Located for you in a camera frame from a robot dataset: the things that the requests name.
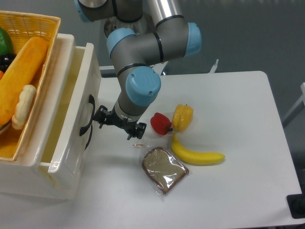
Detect white furniture at right edge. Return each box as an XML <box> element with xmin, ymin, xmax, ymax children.
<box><xmin>282</xmin><ymin>83</ymin><xmax>305</xmax><ymax>128</ymax></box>

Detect black toy item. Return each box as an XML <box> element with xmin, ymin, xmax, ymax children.
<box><xmin>0</xmin><ymin>53</ymin><xmax>16</xmax><ymax>72</ymax></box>

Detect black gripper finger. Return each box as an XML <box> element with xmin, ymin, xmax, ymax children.
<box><xmin>126</xmin><ymin>122</ymin><xmax>147</xmax><ymax>140</ymax></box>
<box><xmin>93</xmin><ymin>105</ymin><xmax>113</xmax><ymax>129</ymax></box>

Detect cream toy pastry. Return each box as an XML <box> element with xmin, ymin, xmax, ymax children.
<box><xmin>11</xmin><ymin>84</ymin><xmax>36</xmax><ymax>130</ymax></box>

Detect green toy pepper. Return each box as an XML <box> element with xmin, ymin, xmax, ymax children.
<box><xmin>0</xmin><ymin>28</ymin><xmax>14</xmax><ymax>55</ymax></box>

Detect yellow toy banana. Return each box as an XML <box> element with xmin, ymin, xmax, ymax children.
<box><xmin>171</xmin><ymin>134</ymin><xmax>225</xmax><ymax>166</ymax></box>

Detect black drawer handle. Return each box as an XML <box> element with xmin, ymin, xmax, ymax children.
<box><xmin>79</xmin><ymin>94</ymin><xmax>95</xmax><ymax>136</ymax></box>

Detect white drawer cabinet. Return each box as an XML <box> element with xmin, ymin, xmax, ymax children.
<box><xmin>0</xmin><ymin>33</ymin><xmax>76</xmax><ymax>199</ymax></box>

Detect black object at edge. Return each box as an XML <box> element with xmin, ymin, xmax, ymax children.
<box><xmin>286</xmin><ymin>194</ymin><xmax>305</xmax><ymax>219</ymax></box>

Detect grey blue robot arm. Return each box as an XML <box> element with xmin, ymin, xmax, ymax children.
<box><xmin>91</xmin><ymin>0</ymin><xmax>202</xmax><ymax>139</ymax></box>

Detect yellow toy pepper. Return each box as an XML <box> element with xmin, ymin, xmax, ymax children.
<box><xmin>172</xmin><ymin>104</ymin><xmax>193</xmax><ymax>132</ymax></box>

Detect white top drawer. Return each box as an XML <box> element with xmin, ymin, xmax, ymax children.
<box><xmin>41</xmin><ymin>43</ymin><xmax>101</xmax><ymax>189</ymax></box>

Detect orange toy baguette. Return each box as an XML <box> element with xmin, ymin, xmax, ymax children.
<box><xmin>0</xmin><ymin>37</ymin><xmax>48</xmax><ymax>125</ymax></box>

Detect wrapped brown bread slice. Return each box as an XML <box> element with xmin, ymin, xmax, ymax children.
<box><xmin>133</xmin><ymin>137</ymin><xmax>190</xmax><ymax>199</ymax></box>

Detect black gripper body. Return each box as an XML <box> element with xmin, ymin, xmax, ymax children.
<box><xmin>106</xmin><ymin>109</ymin><xmax>137</xmax><ymax>132</ymax></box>

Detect yellow wicker basket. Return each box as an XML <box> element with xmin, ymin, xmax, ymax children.
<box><xmin>0</xmin><ymin>10</ymin><xmax>61</xmax><ymax>162</ymax></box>

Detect red toy pepper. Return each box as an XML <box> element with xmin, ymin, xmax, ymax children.
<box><xmin>150</xmin><ymin>113</ymin><xmax>173</xmax><ymax>135</ymax></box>

